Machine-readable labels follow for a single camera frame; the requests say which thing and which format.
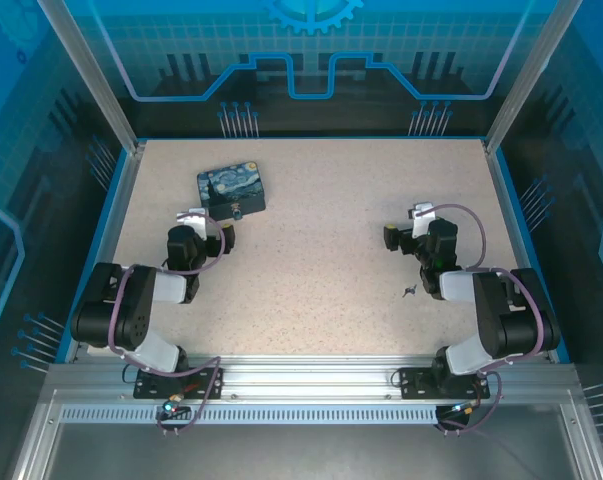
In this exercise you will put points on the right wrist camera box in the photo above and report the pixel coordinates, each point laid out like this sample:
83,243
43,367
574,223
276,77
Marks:
423,220

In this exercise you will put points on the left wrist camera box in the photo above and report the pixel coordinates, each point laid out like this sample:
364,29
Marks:
193,220

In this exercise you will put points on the small connector board with LED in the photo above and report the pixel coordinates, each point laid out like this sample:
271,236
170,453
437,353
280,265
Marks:
463,409
170,407

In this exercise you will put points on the aluminium mounting rail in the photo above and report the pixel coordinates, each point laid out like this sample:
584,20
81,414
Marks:
306,375

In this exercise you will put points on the small padlock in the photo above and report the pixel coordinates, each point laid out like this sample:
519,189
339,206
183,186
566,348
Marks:
237,214

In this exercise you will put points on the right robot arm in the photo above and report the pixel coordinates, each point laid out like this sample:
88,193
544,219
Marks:
496,320

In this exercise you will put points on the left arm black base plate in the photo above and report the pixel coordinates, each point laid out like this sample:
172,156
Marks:
151,385

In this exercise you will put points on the small metal key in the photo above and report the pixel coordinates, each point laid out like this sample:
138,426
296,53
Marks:
409,291

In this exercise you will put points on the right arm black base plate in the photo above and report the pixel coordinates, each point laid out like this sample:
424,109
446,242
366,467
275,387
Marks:
416,382

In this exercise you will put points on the aluminium corner post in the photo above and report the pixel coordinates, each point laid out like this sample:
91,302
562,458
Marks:
531,75
96,75

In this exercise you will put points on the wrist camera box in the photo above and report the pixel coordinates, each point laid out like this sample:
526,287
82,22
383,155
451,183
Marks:
423,220
193,220

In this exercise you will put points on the starry night printed box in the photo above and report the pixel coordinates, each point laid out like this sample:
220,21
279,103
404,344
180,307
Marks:
231,187

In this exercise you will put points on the aluminium side rail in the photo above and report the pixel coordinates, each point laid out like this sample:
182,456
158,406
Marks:
513,225
108,240

